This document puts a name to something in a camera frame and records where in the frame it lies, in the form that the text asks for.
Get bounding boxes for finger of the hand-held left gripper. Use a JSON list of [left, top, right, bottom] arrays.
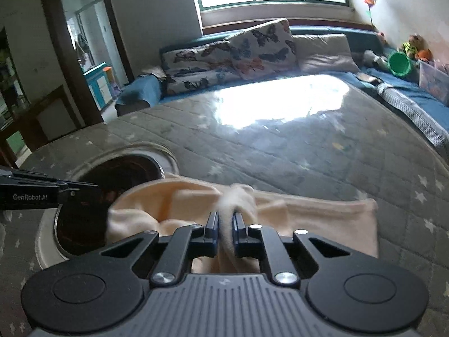
[[56, 180, 100, 198]]

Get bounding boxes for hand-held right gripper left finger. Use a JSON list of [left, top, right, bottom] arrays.
[[100, 211, 220, 286]]

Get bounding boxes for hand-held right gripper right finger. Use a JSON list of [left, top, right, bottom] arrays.
[[232, 211, 351, 285]]

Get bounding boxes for cream cloth garment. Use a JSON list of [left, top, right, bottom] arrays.
[[105, 173, 380, 275]]

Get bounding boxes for hanging clothes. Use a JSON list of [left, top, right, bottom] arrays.
[[74, 33, 90, 68]]

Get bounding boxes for round metal basin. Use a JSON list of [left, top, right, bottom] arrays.
[[37, 142, 180, 271]]

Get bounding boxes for dark wooden cabinet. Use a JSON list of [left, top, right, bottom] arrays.
[[0, 84, 77, 168]]

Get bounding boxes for blue cabinet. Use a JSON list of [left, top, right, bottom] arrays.
[[83, 62, 113, 108]]

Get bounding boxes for blue sofa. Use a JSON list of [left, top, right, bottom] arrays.
[[115, 24, 449, 148]]

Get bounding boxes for cluttered shelf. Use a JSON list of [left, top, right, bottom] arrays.
[[0, 28, 29, 122]]

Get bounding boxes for brown cloth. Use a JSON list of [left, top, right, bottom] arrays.
[[139, 65, 166, 80]]

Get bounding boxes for butterfly print pillow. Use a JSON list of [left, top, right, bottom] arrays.
[[164, 67, 243, 96], [224, 19, 299, 80], [161, 41, 235, 77]]

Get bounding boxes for beige pillow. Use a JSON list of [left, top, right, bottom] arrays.
[[295, 33, 360, 75]]

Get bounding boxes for dark small object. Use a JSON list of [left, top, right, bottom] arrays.
[[356, 72, 384, 85]]

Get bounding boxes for grey quilted blanket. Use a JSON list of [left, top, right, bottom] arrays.
[[377, 82, 449, 149]]

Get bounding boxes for grey cloth bundle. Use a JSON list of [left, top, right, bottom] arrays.
[[363, 50, 390, 71]]

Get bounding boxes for green plastic bucket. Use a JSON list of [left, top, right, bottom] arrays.
[[387, 51, 413, 77]]

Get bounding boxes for clear plastic storage box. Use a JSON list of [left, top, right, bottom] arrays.
[[418, 60, 449, 105]]

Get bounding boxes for colourful pinwheel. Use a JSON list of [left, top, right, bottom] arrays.
[[363, 0, 381, 29]]

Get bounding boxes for dark wooden door frame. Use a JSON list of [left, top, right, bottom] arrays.
[[40, 0, 134, 129]]

